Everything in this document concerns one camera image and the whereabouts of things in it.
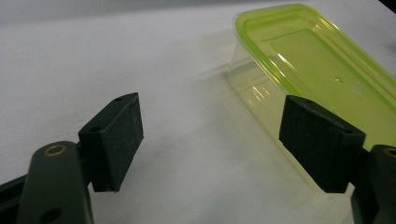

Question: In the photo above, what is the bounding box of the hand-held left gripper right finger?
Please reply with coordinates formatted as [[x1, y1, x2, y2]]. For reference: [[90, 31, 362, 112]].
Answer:
[[278, 94, 396, 224]]

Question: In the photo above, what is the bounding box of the clear container with green lid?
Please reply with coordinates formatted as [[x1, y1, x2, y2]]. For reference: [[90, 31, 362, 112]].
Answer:
[[233, 3, 396, 152]]

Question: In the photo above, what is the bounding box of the clear plastic container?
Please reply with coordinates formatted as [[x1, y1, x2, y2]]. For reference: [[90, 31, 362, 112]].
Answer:
[[226, 41, 356, 195]]

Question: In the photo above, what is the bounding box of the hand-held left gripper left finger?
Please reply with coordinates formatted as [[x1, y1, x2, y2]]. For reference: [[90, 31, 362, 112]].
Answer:
[[16, 91, 145, 224]]

